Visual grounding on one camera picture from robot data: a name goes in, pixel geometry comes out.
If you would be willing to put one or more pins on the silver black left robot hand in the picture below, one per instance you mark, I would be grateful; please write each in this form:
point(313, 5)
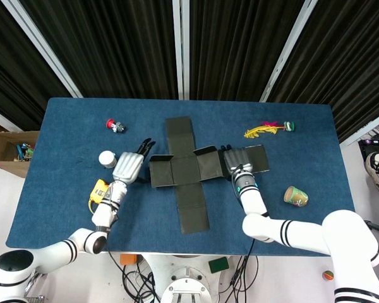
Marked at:
point(128, 167)

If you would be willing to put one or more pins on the green block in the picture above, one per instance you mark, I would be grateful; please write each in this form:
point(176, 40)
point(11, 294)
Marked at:
point(218, 265)

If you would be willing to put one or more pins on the blue felt table mat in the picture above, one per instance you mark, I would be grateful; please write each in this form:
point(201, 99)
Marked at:
point(145, 233)

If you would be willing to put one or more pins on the orange block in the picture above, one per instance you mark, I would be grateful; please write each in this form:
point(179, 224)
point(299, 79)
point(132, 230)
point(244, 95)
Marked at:
point(128, 259)

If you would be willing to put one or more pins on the colourful small tools pile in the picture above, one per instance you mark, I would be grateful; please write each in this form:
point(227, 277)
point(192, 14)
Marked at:
point(23, 151)

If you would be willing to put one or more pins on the black pleated curtain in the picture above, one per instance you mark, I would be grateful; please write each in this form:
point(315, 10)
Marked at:
point(233, 47)
point(113, 47)
point(6, 63)
point(350, 63)

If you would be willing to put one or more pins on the green printed paper cup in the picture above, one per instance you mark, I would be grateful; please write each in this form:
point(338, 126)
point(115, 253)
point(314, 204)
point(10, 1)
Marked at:
point(298, 197)

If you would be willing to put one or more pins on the black foldable cardboard box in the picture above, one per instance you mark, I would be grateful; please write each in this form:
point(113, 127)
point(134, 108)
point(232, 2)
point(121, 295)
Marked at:
point(184, 170)

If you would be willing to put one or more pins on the yellow pink feather shuttlecock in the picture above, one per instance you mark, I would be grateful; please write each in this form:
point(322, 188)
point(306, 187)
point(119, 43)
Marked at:
point(259, 131)

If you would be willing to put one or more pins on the small orange green ball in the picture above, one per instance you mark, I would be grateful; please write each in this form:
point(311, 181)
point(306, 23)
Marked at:
point(328, 275)

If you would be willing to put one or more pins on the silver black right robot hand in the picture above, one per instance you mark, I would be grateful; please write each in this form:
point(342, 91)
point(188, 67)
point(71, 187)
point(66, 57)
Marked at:
point(238, 161)

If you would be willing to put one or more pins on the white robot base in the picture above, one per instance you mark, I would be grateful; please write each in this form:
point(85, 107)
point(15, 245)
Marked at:
point(183, 268)

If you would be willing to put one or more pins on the white metal partition post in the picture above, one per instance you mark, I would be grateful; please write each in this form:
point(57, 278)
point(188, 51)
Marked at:
point(0, 119)
point(42, 47)
point(180, 47)
point(366, 130)
point(288, 47)

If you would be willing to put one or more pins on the yellow tape measure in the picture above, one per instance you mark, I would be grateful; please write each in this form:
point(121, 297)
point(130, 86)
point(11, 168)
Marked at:
point(98, 191)

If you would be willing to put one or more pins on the red and grey toy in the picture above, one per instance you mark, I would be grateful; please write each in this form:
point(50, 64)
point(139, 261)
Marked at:
point(115, 126)

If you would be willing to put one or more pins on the brown cardboard box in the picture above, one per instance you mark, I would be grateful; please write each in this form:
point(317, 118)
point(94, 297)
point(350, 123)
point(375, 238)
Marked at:
point(0, 142)

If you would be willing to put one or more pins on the white plastic jar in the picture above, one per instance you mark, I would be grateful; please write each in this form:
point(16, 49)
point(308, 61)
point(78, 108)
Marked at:
point(107, 159)

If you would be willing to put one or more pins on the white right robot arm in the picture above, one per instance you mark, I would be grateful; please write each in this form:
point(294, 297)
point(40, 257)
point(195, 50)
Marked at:
point(256, 202)

